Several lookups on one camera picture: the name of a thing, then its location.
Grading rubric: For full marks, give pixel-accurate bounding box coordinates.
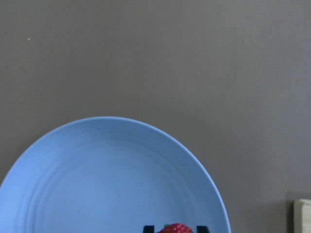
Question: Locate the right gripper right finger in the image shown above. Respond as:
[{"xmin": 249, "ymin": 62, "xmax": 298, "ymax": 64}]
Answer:
[{"xmin": 196, "ymin": 225, "xmax": 209, "ymax": 233}]

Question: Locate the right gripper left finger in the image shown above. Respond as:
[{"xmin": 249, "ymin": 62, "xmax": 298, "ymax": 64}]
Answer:
[{"xmin": 143, "ymin": 225, "xmax": 155, "ymax": 233}]

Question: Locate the red strawberry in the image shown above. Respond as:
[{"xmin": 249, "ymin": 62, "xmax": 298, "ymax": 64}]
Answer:
[{"xmin": 159, "ymin": 223, "xmax": 193, "ymax": 233}]

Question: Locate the blue plate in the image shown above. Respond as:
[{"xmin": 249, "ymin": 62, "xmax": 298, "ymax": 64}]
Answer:
[{"xmin": 0, "ymin": 117, "xmax": 231, "ymax": 233}]

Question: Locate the cream rabbit tray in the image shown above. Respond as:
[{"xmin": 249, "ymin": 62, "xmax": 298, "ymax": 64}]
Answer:
[{"xmin": 294, "ymin": 199, "xmax": 311, "ymax": 233}]

